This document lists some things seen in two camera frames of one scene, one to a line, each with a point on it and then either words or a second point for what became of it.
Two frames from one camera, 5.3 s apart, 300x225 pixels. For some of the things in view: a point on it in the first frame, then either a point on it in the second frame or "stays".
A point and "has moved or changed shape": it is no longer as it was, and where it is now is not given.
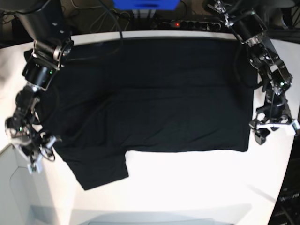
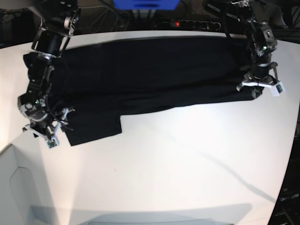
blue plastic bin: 146,4 stays
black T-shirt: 162,94 has moved or changed shape
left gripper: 35,139 → 48,130
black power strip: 187,25 stays
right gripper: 276,117 → 264,75
